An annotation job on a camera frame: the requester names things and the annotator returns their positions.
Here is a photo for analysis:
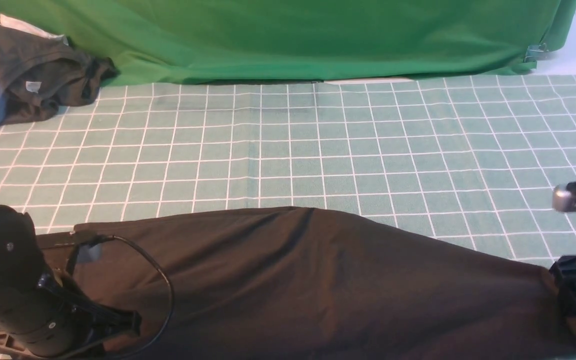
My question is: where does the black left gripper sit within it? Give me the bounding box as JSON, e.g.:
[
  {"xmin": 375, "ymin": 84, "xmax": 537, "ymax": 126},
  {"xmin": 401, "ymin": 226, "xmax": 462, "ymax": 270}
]
[{"xmin": 0, "ymin": 272, "xmax": 142, "ymax": 359}]

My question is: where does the dark gray long-sleeve top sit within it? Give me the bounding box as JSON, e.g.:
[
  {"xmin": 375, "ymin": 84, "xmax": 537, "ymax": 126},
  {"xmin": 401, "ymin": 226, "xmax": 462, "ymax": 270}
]
[{"xmin": 33, "ymin": 206, "xmax": 576, "ymax": 360}]

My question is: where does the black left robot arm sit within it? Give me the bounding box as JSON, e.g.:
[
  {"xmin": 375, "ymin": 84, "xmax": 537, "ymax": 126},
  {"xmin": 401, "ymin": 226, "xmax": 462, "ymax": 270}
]
[{"xmin": 0, "ymin": 205, "xmax": 142, "ymax": 360}]

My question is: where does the green checkered tablecloth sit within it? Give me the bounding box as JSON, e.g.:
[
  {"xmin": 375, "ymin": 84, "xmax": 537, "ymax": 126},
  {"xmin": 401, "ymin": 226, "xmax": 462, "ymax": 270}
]
[{"xmin": 0, "ymin": 74, "xmax": 576, "ymax": 360}]

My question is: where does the metal binder clip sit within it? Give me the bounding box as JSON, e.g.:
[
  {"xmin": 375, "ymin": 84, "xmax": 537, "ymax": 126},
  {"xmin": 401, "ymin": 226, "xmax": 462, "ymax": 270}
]
[{"xmin": 523, "ymin": 43, "xmax": 550, "ymax": 63}]

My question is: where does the crumpled dark gray garment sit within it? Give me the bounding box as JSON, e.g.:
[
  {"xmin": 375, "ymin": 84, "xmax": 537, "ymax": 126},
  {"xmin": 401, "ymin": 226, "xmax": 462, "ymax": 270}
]
[{"xmin": 0, "ymin": 25, "xmax": 119, "ymax": 125}]

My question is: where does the white garment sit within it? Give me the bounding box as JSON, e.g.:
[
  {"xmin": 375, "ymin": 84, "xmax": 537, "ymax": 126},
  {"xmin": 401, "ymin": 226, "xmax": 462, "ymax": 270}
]
[{"xmin": 0, "ymin": 13, "xmax": 70, "ymax": 46}]

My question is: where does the green backdrop cloth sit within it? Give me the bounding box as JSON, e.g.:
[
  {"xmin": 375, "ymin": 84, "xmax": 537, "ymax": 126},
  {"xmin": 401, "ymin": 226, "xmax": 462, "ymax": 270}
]
[{"xmin": 0, "ymin": 0, "xmax": 576, "ymax": 85}]

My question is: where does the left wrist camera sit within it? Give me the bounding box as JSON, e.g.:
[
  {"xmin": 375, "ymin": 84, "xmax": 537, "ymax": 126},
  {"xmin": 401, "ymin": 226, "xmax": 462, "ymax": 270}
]
[{"xmin": 38, "ymin": 230, "xmax": 114, "ymax": 266}]

